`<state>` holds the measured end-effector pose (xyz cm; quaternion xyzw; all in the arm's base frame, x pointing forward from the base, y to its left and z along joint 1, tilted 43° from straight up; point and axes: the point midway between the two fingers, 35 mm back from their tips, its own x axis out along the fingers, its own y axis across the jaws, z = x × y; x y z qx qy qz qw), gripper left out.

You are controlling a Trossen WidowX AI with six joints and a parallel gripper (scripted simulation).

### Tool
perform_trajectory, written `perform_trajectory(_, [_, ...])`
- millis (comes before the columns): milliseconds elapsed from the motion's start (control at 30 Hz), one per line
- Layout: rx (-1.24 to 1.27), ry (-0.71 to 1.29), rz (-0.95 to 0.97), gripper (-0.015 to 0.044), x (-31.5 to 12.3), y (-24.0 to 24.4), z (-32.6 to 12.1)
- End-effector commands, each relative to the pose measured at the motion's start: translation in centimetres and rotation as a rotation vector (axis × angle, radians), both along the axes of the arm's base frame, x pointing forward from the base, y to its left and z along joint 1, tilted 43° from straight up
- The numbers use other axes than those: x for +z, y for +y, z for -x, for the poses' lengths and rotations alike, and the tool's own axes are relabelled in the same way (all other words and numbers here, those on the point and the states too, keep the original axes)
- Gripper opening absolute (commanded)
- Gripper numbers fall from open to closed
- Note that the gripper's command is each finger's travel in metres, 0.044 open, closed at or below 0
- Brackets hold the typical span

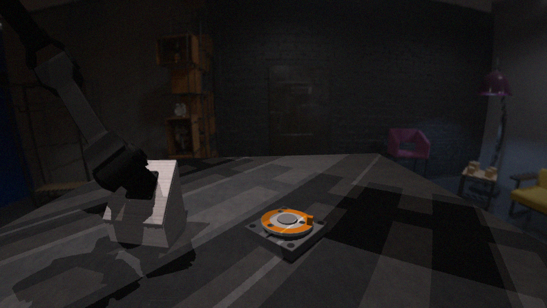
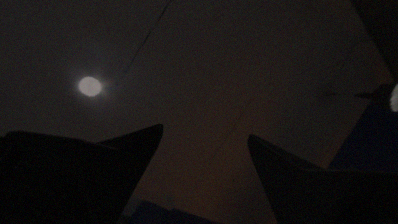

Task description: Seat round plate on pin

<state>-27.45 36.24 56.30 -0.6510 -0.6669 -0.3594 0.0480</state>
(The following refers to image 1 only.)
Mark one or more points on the round brown plate with holes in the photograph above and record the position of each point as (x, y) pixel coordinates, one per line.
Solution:
(304, 223)

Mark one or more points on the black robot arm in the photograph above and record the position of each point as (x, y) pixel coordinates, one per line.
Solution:
(114, 162)

